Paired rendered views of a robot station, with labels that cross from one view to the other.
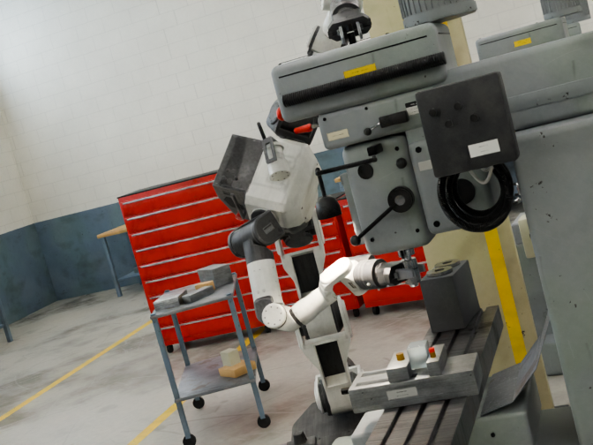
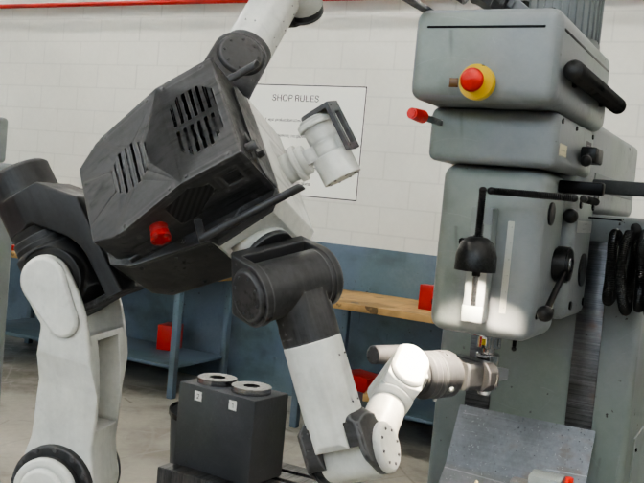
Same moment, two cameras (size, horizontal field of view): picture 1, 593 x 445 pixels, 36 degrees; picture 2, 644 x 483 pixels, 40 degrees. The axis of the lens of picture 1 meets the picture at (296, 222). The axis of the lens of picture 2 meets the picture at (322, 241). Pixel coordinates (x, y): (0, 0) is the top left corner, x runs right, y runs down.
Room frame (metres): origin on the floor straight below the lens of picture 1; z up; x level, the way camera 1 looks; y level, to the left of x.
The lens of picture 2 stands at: (2.71, 1.46, 1.54)
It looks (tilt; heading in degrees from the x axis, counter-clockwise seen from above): 3 degrees down; 278
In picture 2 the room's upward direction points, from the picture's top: 5 degrees clockwise
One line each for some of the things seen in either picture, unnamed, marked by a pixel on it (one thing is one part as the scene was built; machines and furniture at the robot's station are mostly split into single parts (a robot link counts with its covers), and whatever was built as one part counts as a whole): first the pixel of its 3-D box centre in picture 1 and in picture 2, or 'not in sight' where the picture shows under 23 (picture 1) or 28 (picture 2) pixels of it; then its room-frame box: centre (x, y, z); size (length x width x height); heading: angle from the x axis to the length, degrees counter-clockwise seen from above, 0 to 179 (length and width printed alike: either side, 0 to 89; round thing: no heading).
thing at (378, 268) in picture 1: (386, 274); (452, 374); (2.66, -0.22, 1.23); 0.13 x 0.12 x 0.10; 135
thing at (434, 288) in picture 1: (449, 293); (230, 425); (3.14, -0.45, 1.01); 0.22 x 0.12 x 0.20; 153
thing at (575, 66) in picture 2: (362, 79); (596, 90); (2.45, -0.26, 1.79); 0.45 x 0.04 x 0.04; 70
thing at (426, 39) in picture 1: (365, 71); (517, 75); (2.59, -0.30, 1.81); 0.47 x 0.26 x 0.16; 70
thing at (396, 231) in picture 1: (392, 191); (498, 250); (2.60, -0.29, 1.47); 0.21 x 0.19 x 0.32; 160
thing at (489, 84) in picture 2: not in sight; (476, 81); (2.68, -0.06, 1.76); 0.06 x 0.02 x 0.06; 160
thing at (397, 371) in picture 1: (401, 365); not in sight; (2.49, -0.18, 1.00); 0.15 x 0.06 x 0.04; 162
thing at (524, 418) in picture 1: (448, 420); not in sight; (2.60, -0.28, 0.77); 0.50 x 0.35 x 0.12; 70
